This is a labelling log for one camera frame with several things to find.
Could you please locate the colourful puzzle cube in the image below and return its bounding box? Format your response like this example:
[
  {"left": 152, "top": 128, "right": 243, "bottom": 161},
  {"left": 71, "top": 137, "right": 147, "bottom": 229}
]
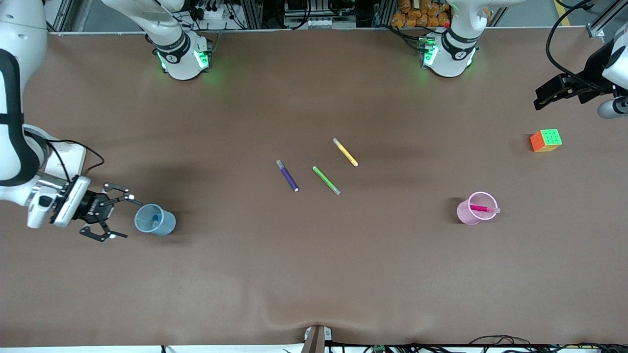
[{"left": 530, "top": 128, "right": 563, "bottom": 153}]

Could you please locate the white lamp stand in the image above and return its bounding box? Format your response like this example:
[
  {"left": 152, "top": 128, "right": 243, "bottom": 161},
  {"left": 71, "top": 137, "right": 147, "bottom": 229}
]
[{"left": 49, "top": 143, "right": 87, "bottom": 178}]

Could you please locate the light blue mesh cup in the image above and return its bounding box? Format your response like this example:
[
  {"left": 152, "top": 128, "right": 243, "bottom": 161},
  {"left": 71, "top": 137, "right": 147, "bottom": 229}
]
[{"left": 134, "top": 203, "right": 177, "bottom": 236}]

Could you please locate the pink mesh cup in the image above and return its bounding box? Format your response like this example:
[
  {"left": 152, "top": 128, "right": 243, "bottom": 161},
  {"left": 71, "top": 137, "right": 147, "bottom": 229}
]
[{"left": 456, "top": 191, "right": 498, "bottom": 226}]

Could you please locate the orange snack packets pile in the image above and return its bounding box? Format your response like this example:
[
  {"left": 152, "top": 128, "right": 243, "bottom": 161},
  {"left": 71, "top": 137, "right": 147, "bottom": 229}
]
[{"left": 391, "top": 0, "right": 451, "bottom": 28}]

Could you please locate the purple marker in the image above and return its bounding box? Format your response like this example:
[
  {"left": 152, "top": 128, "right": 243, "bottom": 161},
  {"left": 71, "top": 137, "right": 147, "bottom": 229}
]
[{"left": 276, "top": 159, "right": 299, "bottom": 192}]

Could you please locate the white power strip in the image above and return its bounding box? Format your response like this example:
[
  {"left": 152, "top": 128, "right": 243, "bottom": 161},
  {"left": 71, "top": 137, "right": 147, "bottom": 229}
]
[{"left": 193, "top": 4, "right": 232, "bottom": 22}]

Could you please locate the green marker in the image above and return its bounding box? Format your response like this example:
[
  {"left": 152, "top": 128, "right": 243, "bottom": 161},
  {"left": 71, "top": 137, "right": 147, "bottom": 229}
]
[{"left": 313, "top": 166, "right": 341, "bottom": 196}]

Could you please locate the yellow marker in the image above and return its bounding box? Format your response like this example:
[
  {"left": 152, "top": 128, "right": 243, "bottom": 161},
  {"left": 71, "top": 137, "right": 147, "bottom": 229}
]
[{"left": 332, "top": 138, "right": 359, "bottom": 168}]

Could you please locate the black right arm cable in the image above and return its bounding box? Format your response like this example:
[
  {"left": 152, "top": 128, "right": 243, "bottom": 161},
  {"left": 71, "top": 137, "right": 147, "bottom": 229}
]
[{"left": 44, "top": 139, "right": 105, "bottom": 178}]

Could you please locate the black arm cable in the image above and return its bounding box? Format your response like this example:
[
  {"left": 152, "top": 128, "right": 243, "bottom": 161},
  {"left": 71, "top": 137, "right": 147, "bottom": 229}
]
[
  {"left": 546, "top": 0, "right": 620, "bottom": 94},
  {"left": 44, "top": 139, "right": 105, "bottom": 178}
]

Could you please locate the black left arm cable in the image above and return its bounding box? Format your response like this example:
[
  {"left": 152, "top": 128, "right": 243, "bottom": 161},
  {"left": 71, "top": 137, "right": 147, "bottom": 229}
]
[{"left": 546, "top": 0, "right": 620, "bottom": 94}]

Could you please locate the metal clamp bracket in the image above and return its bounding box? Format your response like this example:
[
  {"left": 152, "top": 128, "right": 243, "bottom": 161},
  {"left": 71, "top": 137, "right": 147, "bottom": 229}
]
[{"left": 303, "top": 325, "right": 333, "bottom": 353}]

